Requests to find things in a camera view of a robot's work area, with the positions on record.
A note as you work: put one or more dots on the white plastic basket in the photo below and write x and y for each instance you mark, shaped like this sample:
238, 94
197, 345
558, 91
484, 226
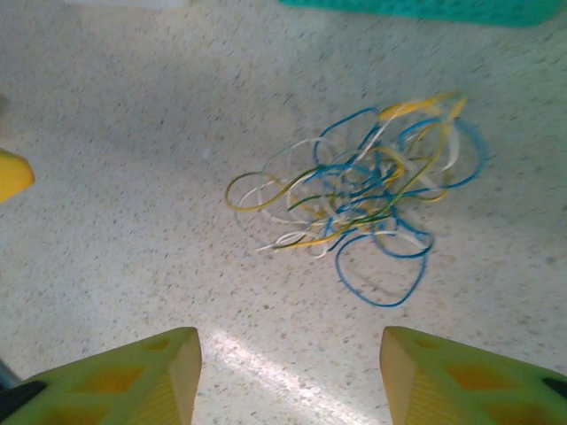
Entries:
124, 2

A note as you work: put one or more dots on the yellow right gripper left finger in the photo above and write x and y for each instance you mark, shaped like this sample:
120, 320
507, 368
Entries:
111, 385

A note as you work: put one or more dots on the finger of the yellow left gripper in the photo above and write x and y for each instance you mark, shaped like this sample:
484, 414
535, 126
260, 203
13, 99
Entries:
13, 177

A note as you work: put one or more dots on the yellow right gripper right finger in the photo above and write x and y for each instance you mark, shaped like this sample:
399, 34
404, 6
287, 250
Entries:
465, 385

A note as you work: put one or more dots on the teal plastic basket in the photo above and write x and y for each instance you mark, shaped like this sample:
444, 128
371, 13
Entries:
421, 11

